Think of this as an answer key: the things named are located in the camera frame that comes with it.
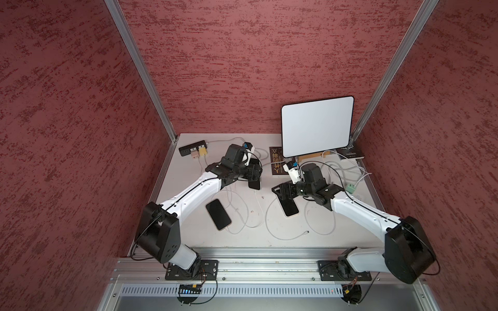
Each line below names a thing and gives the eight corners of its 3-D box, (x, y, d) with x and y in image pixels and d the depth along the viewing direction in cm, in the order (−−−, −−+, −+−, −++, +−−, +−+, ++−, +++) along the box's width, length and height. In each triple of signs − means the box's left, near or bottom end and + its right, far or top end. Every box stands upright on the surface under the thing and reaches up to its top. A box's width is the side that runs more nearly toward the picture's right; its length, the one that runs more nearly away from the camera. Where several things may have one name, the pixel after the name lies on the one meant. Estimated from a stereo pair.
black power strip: (181, 158, 112) (179, 154, 109) (179, 152, 115) (177, 148, 112) (208, 148, 118) (207, 144, 114) (205, 143, 121) (204, 138, 117)
